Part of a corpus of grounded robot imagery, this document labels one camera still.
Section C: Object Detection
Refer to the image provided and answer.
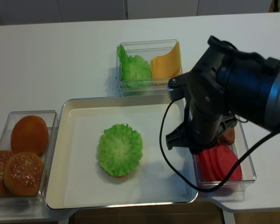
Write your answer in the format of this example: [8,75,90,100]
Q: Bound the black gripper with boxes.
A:
[166,36,237,154]

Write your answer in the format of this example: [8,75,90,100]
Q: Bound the tomato slice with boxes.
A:
[206,144,238,182]
[198,150,215,182]

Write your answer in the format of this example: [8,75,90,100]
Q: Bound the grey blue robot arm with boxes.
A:
[166,36,280,154]

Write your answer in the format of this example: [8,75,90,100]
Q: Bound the yellow cheese slices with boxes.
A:
[150,42,182,80]

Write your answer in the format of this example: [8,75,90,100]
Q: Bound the green lettuce leaf on bun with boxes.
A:
[98,124,143,168]

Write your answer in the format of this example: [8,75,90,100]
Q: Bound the clear lettuce cheese container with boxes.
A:
[116,39,178,96]

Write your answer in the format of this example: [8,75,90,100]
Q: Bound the green lettuce leaves in container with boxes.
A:
[117,45,152,88]

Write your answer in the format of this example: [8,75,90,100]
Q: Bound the brown patty front right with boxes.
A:
[218,127,235,145]

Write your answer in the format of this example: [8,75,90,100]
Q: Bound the clear patty tomato container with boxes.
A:
[193,121,256,196]

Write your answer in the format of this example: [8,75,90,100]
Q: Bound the white metal serving tray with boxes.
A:
[46,95,198,209]

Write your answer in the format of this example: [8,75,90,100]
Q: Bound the clear bun container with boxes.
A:
[0,110,59,206]

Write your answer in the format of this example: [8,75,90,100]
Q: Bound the smooth brown bun top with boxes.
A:
[11,115,49,156]

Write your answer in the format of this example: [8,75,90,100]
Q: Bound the sesame bun right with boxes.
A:
[3,152,44,196]

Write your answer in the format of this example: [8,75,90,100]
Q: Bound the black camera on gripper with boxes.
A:
[167,72,190,101]

